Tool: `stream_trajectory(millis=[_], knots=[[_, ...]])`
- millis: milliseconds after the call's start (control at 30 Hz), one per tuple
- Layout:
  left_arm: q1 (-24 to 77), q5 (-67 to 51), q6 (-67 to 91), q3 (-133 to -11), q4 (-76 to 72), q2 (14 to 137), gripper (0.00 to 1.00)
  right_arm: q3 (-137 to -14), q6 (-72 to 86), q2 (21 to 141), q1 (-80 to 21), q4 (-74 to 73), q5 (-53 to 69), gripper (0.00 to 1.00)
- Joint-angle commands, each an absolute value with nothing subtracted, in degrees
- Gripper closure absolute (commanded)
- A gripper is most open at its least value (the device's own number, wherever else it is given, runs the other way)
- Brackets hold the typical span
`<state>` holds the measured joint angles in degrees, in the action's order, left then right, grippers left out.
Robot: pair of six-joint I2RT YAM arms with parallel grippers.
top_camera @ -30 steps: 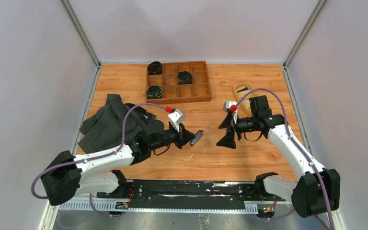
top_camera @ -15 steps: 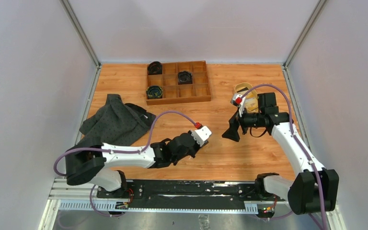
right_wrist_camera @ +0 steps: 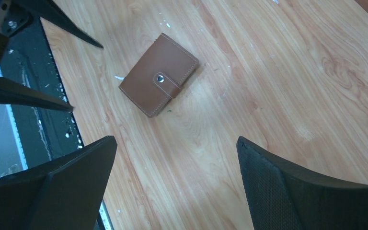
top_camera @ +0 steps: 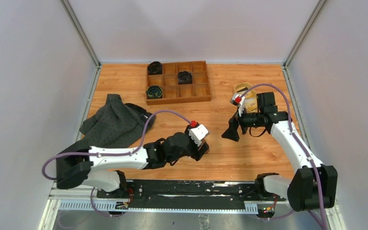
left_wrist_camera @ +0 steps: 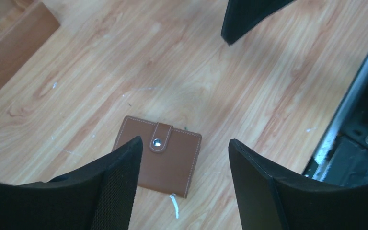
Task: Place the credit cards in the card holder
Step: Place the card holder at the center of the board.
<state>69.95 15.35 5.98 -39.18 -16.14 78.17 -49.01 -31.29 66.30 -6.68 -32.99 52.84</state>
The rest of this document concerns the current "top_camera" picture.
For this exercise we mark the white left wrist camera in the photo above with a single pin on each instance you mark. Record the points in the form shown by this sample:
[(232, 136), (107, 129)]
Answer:
[(198, 134)]

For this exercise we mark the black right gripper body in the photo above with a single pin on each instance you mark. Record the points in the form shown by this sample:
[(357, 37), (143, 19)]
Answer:
[(250, 120)]

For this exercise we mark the black coiled belt top-left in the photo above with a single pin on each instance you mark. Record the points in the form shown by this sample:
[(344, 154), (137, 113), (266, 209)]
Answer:
[(154, 68)]

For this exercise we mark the black-green coiled belt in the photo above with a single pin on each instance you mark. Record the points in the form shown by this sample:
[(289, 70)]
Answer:
[(154, 92)]

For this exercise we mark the dark grey dotted cloth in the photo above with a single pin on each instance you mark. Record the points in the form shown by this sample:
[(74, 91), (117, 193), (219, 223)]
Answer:
[(114, 125)]

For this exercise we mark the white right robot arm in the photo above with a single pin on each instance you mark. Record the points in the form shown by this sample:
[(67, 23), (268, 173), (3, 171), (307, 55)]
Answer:
[(313, 185)]

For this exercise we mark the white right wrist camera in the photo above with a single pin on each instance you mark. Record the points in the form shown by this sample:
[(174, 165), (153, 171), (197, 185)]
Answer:
[(239, 101)]

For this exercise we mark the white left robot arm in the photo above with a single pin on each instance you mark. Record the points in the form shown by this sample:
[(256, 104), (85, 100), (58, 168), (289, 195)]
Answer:
[(101, 167)]

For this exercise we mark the wooden compartment tray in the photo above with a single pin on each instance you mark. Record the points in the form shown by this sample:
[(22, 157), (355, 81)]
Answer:
[(177, 83)]

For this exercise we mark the credit cards in tray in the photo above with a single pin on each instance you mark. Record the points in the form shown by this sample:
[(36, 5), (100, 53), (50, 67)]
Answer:
[(250, 103)]

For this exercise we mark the yellow oval card tray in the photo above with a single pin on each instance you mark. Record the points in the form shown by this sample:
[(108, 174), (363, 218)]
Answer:
[(242, 87)]

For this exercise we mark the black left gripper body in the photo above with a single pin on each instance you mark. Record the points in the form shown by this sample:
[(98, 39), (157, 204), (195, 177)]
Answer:
[(191, 149)]

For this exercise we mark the black coiled belt middle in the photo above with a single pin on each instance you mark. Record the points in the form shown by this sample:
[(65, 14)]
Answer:
[(184, 77)]

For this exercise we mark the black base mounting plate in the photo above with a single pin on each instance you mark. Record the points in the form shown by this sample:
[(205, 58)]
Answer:
[(186, 196)]

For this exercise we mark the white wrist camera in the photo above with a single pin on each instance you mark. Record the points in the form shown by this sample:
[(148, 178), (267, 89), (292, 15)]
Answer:
[(198, 134), (239, 101)]

